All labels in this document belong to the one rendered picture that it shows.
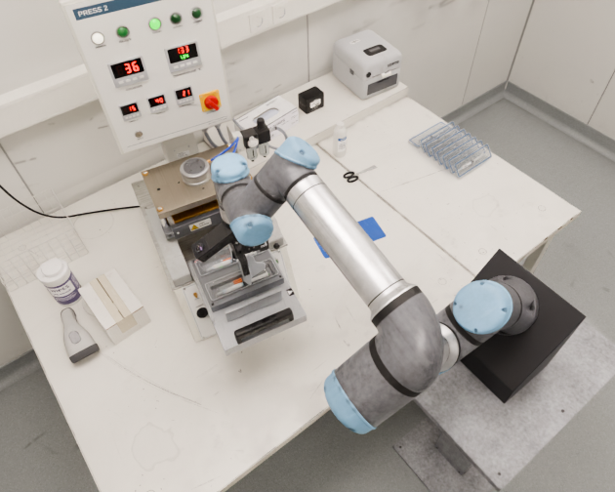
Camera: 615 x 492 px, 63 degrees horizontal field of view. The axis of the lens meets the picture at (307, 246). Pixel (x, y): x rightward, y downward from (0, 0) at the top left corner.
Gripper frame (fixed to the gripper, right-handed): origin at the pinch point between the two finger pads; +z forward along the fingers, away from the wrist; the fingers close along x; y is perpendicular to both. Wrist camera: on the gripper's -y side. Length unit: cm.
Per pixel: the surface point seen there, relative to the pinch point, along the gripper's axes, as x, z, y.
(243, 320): -9.8, 7.1, -3.9
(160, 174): 35.5, -6.7, -8.9
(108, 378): 3, 29, -42
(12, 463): 29, 105, -99
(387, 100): 72, 25, 91
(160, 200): 25.7, -6.7, -11.6
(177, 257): 14.8, 4.4, -13.0
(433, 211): 14, 29, 74
